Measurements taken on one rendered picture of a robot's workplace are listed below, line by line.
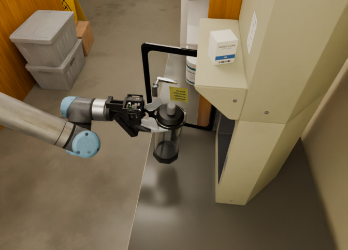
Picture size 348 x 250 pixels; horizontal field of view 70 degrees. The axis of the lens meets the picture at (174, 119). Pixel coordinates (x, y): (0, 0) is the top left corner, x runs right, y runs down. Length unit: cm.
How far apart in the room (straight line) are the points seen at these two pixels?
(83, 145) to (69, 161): 166
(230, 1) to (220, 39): 28
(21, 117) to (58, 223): 150
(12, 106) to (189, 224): 68
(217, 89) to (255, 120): 14
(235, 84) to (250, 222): 60
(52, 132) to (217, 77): 45
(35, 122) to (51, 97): 233
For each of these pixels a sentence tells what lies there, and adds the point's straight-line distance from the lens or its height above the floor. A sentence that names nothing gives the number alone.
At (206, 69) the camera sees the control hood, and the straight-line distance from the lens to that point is 59.
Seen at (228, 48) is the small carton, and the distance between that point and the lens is 60.
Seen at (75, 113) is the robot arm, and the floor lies 128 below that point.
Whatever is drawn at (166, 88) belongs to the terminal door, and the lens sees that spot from 102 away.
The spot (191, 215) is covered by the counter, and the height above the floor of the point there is 94.
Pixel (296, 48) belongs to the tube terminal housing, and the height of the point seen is 161.
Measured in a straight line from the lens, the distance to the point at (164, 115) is 80.
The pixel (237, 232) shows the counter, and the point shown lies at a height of 94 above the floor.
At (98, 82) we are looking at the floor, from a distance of 307.
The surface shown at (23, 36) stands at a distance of 284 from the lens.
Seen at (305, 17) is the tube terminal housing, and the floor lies 167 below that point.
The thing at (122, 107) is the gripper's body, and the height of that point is 131.
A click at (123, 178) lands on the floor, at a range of 216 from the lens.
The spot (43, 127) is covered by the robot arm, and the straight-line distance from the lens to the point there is 73.
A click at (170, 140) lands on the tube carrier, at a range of 85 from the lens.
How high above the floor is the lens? 186
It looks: 48 degrees down
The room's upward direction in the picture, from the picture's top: straight up
